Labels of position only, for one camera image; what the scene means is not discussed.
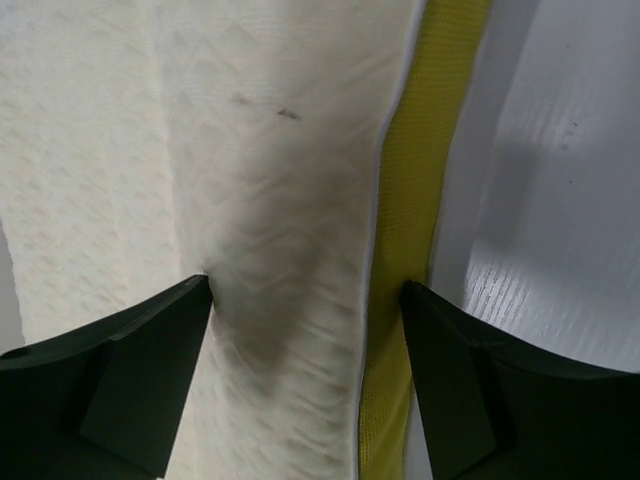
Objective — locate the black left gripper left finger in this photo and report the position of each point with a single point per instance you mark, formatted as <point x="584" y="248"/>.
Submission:
<point x="104" y="401"/>

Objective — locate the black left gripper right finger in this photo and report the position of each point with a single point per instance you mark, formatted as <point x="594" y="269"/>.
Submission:
<point x="496" y="407"/>

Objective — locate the cream pillow with yellow band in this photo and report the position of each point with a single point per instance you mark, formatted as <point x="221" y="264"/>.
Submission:
<point x="293" y="151"/>

